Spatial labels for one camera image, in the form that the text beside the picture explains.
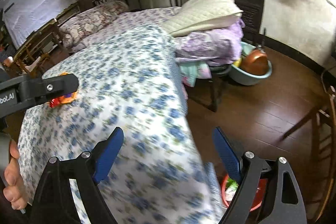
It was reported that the white quilted pillow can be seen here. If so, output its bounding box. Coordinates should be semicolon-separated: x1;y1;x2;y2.
162;0;243;37

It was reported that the purple floral folded blanket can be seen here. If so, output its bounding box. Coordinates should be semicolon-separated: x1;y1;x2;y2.
175;19;245;67

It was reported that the left hand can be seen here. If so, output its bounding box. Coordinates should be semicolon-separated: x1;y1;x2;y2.
3;140;27;210

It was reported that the wooden chair with cushion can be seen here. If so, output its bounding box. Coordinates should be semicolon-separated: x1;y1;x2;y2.
282;77;336;222

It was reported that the black folding stool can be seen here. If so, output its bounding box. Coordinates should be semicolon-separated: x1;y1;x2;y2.
189;64;232;113

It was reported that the light blue wash basin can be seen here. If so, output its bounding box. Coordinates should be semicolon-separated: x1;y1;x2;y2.
229;42;272;86

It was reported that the maroon floral pillow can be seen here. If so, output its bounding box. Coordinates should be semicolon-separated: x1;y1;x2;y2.
59;1;129;52

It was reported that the wooden bedside chair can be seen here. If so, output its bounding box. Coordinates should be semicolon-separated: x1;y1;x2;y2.
2;18;69;78

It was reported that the red plastic trash basket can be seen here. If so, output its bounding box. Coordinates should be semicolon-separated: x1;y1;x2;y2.
221;174;268;212

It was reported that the orange snack wrapper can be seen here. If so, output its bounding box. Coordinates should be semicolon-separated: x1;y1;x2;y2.
46;72;79;108

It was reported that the blue floral bed sheet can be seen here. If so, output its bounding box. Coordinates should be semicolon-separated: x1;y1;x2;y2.
18;23;223;223

